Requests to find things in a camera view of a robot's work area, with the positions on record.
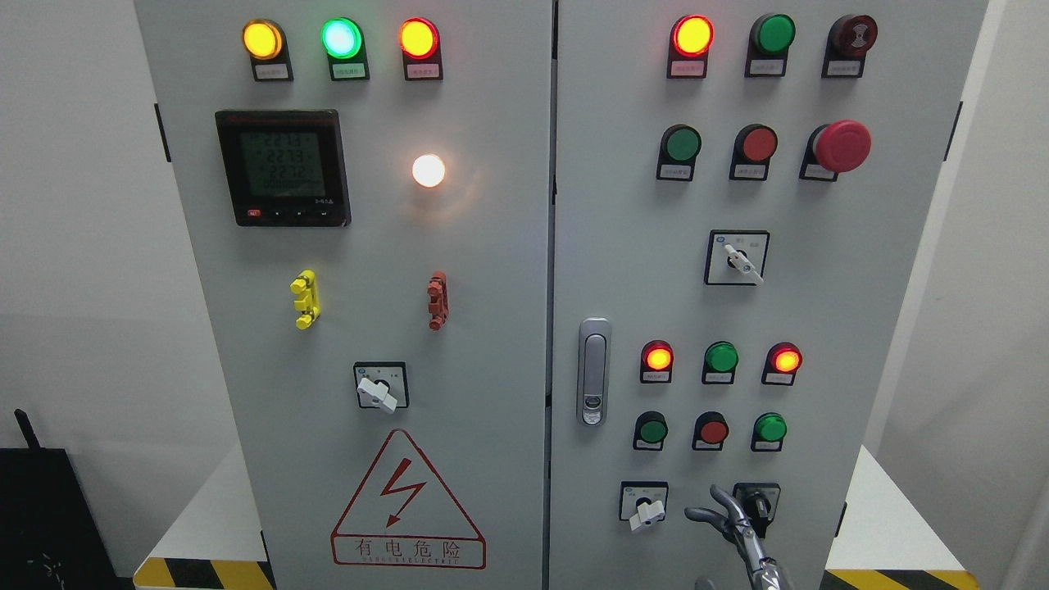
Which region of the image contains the green start button lower left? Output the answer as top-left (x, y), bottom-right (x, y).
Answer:
top-left (633, 410), bottom-right (670, 452)

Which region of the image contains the green push button upper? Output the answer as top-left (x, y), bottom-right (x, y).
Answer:
top-left (656, 124), bottom-right (703, 182)

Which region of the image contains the green push button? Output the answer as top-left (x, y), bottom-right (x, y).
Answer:
top-left (656, 124), bottom-right (703, 182)
top-left (750, 412), bottom-right (789, 452)

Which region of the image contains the red push button lower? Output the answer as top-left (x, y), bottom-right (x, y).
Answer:
top-left (692, 410), bottom-right (730, 452)

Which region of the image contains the red push button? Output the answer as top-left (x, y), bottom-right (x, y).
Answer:
top-left (692, 410), bottom-right (730, 452)
top-left (729, 123), bottom-right (779, 182)

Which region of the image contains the red push button upper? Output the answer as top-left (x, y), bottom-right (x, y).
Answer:
top-left (729, 123), bottom-right (779, 182)

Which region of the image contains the green push button lower right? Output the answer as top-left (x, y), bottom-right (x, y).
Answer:
top-left (750, 412), bottom-right (789, 452)

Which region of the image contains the red emergency stop button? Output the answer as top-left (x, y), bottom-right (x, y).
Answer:
top-left (799, 119), bottom-right (872, 182)

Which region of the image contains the grey electrical cabinet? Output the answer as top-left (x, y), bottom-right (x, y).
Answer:
top-left (134, 1), bottom-right (989, 589)

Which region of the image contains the red indicator lower left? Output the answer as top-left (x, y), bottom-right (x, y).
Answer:
top-left (639, 339), bottom-right (675, 384)

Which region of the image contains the white lit indicator lamp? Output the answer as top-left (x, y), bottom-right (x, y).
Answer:
top-left (410, 152), bottom-right (447, 189)

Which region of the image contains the green indicator lower middle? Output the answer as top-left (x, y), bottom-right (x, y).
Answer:
top-left (701, 341), bottom-right (738, 385)

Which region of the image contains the red electric danger sticker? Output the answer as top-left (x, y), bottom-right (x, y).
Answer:
top-left (330, 429), bottom-right (487, 569)

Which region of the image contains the red lit indicator lower right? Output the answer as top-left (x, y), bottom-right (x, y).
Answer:
top-left (761, 341), bottom-right (802, 386)

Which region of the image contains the black digital power meter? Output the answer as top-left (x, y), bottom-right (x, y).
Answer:
top-left (215, 109), bottom-right (352, 227)

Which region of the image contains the orange-red indicator light left door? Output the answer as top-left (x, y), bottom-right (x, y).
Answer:
top-left (398, 16), bottom-right (443, 81)

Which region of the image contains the red lit indicator right door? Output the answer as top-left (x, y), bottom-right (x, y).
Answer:
top-left (666, 14), bottom-right (715, 79)

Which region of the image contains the green lit indicator light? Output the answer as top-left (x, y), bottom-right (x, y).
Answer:
top-left (320, 16), bottom-right (370, 81)

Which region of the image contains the green unlit indicator top right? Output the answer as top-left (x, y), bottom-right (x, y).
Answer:
top-left (744, 12), bottom-right (797, 78)

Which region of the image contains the yellow indicator light top left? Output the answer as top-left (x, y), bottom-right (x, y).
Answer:
top-left (241, 18), bottom-right (293, 82)

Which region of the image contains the dark red buzzer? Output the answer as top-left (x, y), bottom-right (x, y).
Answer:
top-left (821, 14), bottom-right (879, 79)

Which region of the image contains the black box with antenna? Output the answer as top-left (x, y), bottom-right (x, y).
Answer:
top-left (1, 408), bottom-right (120, 589)

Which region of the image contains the silver door handle lock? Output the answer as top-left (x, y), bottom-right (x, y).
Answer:
top-left (577, 317), bottom-right (611, 426)

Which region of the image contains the red terminal handle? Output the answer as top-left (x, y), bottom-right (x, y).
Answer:
top-left (426, 271), bottom-right (449, 331)

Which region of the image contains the white selector switch left door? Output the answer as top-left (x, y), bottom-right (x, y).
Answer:
top-left (352, 361), bottom-right (410, 415)

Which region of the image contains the white selector switch upper right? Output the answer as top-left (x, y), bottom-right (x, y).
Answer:
top-left (704, 230), bottom-right (770, 285)

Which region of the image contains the white selector switch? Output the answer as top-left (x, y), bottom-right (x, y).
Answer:
top-left (704, 230), bottom-right (770, 285)
top-left (620, 479), bottom-right (670, 533)

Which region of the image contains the yellow terminal handle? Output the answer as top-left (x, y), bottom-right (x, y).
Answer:
top-left (290, 269), bottom-right (320, 331)

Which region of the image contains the white selector switch lower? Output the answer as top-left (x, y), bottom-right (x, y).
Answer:
top-left (620, 479), bottom-right (670, 533)

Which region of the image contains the black rotary selector switch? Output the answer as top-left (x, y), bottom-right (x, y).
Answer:
top-left (732, 482), bottom-right (782, 540)

